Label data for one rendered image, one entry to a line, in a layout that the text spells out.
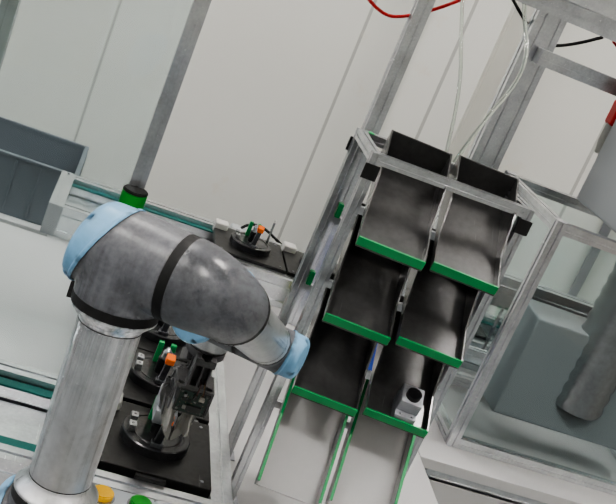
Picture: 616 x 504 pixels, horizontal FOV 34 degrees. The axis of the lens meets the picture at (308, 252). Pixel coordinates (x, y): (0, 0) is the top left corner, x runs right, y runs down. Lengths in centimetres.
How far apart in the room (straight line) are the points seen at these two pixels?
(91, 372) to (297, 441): 81
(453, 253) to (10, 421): 92
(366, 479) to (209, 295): 95
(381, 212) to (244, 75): 317
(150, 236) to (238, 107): 383
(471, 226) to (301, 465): 58
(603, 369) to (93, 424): 178
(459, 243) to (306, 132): 306
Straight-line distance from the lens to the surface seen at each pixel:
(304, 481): 203
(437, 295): 205
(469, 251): 195
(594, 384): 286
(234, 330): 126
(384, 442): 211
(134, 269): 123
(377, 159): 188
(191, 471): 200
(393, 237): 187
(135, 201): 194
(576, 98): 478
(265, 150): 503
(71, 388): 133
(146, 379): 221
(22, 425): 207
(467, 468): 277
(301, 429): 205
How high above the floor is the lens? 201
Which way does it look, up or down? 17 degrees down
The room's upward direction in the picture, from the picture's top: 23 degrees clockwise
